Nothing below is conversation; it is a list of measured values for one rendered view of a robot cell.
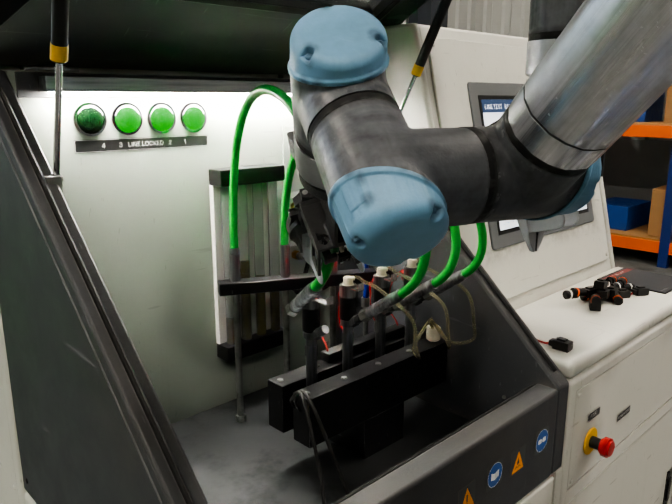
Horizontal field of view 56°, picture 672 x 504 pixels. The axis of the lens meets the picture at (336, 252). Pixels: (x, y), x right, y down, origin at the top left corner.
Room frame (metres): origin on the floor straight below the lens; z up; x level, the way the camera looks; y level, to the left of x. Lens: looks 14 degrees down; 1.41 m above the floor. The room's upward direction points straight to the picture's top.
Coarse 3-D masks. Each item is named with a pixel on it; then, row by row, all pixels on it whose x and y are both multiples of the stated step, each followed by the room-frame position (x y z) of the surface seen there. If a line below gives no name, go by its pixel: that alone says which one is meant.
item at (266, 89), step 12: (264, 84) 0.91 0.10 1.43; (252, 96) 0.94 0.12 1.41; (276, 96) 0.86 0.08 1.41; (288, 96) 0.84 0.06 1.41; (288, 108) 0.82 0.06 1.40; (240, 120) 1.00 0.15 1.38; (240, 132) 1.01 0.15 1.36; (240, 144) 1.02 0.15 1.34; (324, 264) 0.73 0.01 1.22; (324, 276) 0.74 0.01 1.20; (312, 288) 0.76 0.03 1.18
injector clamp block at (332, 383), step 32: (288, 384) 0.90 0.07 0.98; (320, 384) 0.90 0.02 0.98; (352, 384) 0.91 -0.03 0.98; (384, 384) 0.96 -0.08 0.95; (416, 384) 1.02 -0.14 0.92; (288, 416) 0.90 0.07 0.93; (320, 416) 0.86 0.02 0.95; (352, 416) 0.91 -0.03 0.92; (384, 416) 0.96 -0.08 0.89; (352, 448) 0.95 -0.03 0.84
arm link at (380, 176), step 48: (384, 96) 0.47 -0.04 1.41; (336, 144) 0.45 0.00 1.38; (384, 144) 0.43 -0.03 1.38; (432, 144) 0.45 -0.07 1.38; (480, 144) 0.46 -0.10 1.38; (336, 192) 0.43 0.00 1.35; (384, 192) 0.41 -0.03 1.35; (432, 192) 0.42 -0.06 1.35; (480, 192) 0.45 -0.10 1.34; (384, 240) 0.41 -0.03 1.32; (432, 240) 0.43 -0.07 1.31
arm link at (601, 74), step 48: (624, 0) 0.37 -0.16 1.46; (576, 48) 0.40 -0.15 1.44; (624, 48) 0.38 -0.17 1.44; (528, 96) 0.44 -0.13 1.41; (576, 96) 0.41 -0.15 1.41; (624, 96) 0.40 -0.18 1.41; (528, 144) 0.45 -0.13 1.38; (576, 144) 0.43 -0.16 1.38; (528, 192) 0.46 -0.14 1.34; (576, 192) 0.48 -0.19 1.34
